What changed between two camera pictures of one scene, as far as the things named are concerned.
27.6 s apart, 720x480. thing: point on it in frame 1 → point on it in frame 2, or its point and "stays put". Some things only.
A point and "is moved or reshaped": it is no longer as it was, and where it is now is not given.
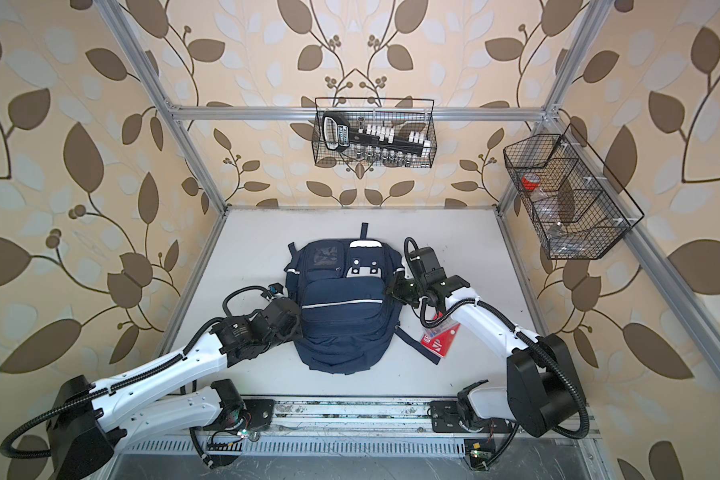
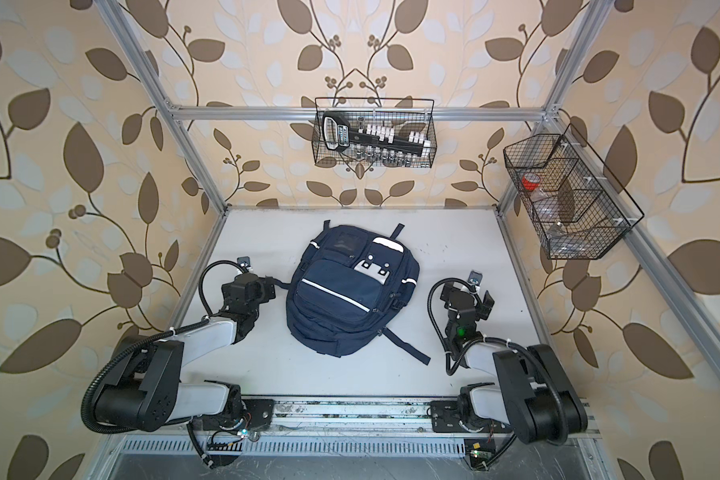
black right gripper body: (407, 289) → (482, 311)
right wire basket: (577, 206) stays put
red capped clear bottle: (530, 181) stays put
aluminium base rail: (296, 416) stays put
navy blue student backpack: (349, 321) is moved or reshaped
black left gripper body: (294, 332) → (264, 292)
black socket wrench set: (373, 143) stays put
